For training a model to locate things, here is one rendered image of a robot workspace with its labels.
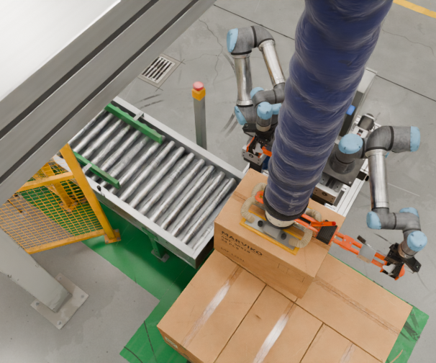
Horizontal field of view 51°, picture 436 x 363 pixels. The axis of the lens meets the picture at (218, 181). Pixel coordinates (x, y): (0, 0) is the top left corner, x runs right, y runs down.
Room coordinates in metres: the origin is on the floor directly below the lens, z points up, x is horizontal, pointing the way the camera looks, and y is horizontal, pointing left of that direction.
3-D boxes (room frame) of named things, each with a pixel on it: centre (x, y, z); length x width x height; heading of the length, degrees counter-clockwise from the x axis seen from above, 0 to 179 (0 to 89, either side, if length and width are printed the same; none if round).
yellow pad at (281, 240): (0.93, -0.28, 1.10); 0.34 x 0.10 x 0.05; 58
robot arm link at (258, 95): (1.49, -0.23, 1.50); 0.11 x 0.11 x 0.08; 13
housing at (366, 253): (0.77, -0.73, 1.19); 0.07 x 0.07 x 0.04; 58
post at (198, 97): (1.98, 0.13, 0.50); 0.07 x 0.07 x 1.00; 54
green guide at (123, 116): (2.34, 1.04, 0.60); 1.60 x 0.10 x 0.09; 54
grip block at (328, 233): (0.88, -0.55, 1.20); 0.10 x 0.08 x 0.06; 148
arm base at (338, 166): (1.39, -0.73, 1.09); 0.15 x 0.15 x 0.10
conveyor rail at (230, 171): (2.19, 0.71, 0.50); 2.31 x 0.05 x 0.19; 54
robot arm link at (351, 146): (1.39, -0.73, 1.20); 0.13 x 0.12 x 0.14; 88
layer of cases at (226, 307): (0.61, -0.41, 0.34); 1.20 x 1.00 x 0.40; 54
